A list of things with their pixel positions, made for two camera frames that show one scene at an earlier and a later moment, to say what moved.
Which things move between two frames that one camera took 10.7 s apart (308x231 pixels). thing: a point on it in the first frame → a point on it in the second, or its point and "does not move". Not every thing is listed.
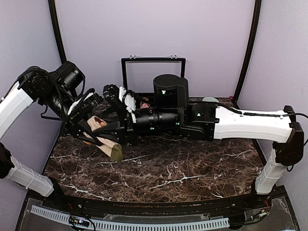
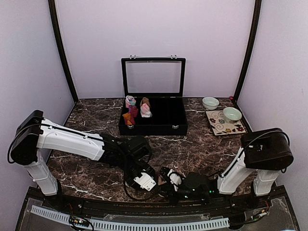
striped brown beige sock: [112, 150] → [161, 181]
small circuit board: [80, 221] does not move
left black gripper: [76, 120] → [151, 171]
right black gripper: [124, 130] → [173, 199]
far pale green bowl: [210, 99] does not move
